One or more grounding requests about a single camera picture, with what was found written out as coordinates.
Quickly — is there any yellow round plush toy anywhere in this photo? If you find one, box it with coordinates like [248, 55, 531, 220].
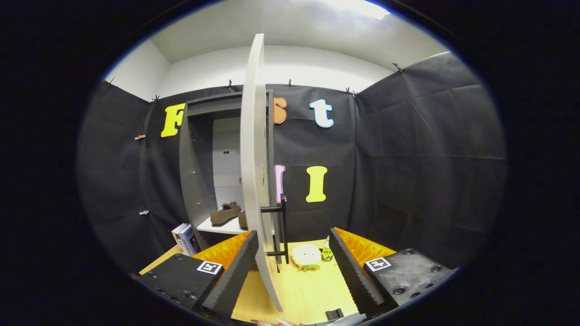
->
[290, 244, 322, 272]

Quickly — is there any blue book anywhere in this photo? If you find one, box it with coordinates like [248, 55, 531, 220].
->
[180, 224, 200, 257]

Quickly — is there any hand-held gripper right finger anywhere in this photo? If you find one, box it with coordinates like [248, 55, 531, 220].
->
[329, 227, 456, 316]

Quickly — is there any grey shoe cabinet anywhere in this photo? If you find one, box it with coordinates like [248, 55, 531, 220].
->
[179, 91, 276, 254]

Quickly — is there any black door handle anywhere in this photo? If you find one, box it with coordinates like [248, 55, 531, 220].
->
[261, 194, 289, 264]

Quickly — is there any black backdrop cloth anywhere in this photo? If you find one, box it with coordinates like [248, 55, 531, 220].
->
[77, 51, 507, 272]

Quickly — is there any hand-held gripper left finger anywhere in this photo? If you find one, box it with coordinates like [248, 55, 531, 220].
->
[131, 230, 260, 320]

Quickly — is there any beige shoe cabinet door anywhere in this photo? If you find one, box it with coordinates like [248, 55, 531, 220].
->
[240, 33, 284, 312]

